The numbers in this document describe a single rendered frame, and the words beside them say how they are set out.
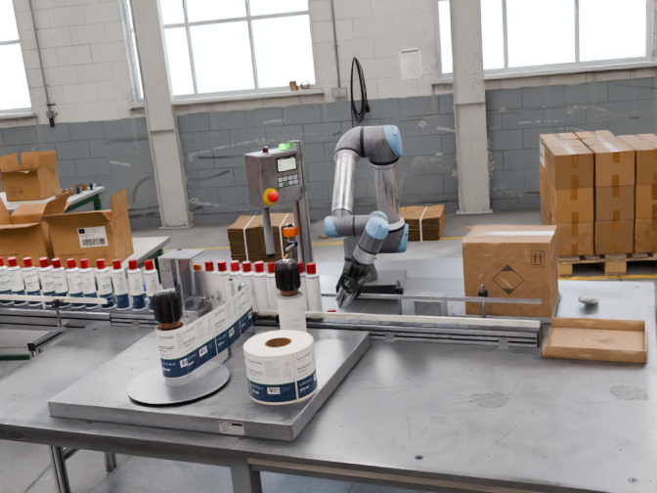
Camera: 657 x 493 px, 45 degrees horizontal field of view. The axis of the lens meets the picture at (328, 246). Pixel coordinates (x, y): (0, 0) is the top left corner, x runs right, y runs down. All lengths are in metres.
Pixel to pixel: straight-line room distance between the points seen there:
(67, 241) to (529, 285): 2.55
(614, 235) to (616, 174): 0.44
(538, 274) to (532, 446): 0.87
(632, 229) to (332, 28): 3.68
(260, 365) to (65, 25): 7.21
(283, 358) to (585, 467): 0.82
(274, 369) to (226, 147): 6.47
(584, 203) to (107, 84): 5.21
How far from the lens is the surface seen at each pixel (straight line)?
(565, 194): 5.99
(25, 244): 4.66
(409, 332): 2.75
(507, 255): 2.81
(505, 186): 8.25
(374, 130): 3.00
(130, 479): 3.42
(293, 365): 2.23
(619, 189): 6.04
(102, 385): 2.60
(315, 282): 2.83
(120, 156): 9.03
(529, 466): 2.02
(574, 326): 2.83
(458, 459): 2.05
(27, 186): 6.96
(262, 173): 2.82
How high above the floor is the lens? 1.85
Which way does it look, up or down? 15 degrees down
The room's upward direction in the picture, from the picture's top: 5 degrees counter-clockwise
